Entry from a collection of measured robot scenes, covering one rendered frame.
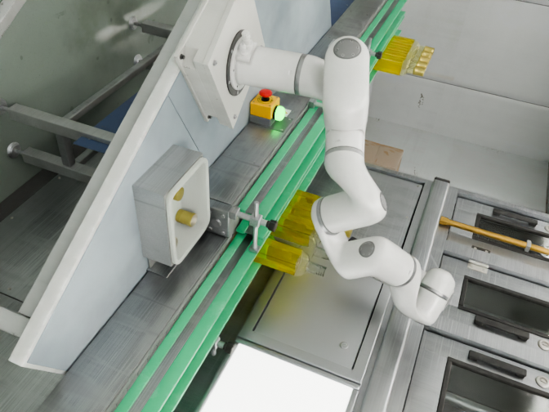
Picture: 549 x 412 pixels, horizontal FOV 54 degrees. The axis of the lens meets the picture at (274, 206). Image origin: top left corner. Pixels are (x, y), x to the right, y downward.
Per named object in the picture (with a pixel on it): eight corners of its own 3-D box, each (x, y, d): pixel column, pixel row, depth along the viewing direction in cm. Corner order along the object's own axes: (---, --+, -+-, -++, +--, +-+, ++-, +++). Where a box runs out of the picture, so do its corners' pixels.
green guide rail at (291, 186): (235, 231, 147) (262, 240, 144) (235, 229, 146) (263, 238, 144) (389, 10, 270) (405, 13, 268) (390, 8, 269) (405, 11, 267)
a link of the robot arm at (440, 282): (439, 311, 129) (458, 276, 129) (399, 288, 133) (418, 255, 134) (444, 315, 142) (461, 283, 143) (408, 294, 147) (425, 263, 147)
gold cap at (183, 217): (194, 227, 137) (179, 222, 138) (198, 214, 137) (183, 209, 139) (189, 226, 134) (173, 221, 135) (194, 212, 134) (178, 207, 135)
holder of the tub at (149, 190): (145, 271, 133) (172, 282, 131) (131, 185, 115) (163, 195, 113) (180, 228, 145) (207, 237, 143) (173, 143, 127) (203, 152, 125)
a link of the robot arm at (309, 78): (296, 105, 130) (362, 118, 126) (291, 69, 118) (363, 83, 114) (307, 73, 133) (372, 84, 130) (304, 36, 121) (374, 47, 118)
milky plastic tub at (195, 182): (144, 257, 130) (176, 270, 127) (132, 185, 115) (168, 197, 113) (180, 213, 142) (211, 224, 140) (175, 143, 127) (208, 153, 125)
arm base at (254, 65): (222, 54, 119) (289, 66, 116) (241, 14, 125) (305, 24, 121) (234, 100, 133) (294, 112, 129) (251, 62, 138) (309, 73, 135)
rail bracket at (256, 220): (228, 245, 144) (271, 260, 141) (228, 197, 133) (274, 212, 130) (233, 238, 146) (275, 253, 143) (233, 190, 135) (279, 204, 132)
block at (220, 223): (204, 232, 145) (228, 240, 143) (203, 206, 138) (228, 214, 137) (211, 224, 147) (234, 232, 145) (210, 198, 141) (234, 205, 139)
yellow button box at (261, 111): (248, 121, 169) (270, 127, 167) (248, 100, 164) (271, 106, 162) (257, 110, 174) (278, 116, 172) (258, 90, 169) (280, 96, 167)
